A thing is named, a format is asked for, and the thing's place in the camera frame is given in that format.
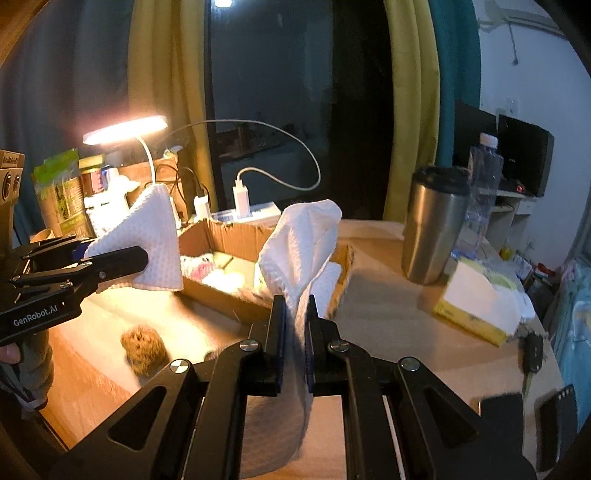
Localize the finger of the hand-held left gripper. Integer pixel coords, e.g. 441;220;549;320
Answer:
14;234;93;274
11;246;149;301

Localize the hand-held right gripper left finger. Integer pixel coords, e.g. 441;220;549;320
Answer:
48;294;289;480

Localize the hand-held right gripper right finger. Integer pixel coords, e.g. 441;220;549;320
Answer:
305;294;539;480

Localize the cardboard box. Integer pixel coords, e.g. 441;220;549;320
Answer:
178;217;355;321

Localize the clear bag of cotton pads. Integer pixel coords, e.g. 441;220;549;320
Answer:
203;270;247;291

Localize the pink plush toy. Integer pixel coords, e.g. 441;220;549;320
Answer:
190;258;217;281

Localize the white waffle towel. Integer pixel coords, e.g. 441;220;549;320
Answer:
85;184;345;480

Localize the green topped snack bag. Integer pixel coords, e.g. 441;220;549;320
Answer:
31;148;95;236

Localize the white container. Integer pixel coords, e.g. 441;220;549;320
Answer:
85;178;139;236

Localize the brown jar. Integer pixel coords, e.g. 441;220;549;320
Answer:
79;157;109;197

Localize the brown round sponge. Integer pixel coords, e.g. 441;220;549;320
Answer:
121;325;166;376

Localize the brown cardboard carton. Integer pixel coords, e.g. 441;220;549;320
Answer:
117;159;183;217

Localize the white power strip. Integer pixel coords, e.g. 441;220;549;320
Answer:
210;200;282;224

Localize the white desk lamp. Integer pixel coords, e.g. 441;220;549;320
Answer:
83;115;169;188

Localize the steel tumbler with black lid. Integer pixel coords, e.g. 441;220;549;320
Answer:
401;167;471;284

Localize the yellow tissue box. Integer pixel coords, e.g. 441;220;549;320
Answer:
433;258;536;347

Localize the teal and yellow curtain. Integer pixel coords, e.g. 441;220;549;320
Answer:
0;0;211;232
383;0;481;222

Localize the black car key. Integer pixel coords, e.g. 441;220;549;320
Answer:
521;332;544;374

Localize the clear plastic water bottle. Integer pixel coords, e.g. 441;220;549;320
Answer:
455;133;504;259

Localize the white computer desk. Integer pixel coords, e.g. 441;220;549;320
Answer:
489;189;539;241

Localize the dark glass window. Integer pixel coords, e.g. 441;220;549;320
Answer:
205;0;393;222

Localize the black case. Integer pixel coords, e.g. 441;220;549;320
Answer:
478;385;579;472

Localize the black computer monitor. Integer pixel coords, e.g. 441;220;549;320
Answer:
455;102;498;162

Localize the light blue printed blanket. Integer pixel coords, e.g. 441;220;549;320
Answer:
551;258;591;393

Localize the black computer tower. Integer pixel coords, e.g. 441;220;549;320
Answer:
496;114;555;198

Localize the white air conditioner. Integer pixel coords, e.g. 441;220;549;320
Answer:
480;0;559;33

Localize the white cable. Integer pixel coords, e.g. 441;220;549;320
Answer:
164;119;321;192

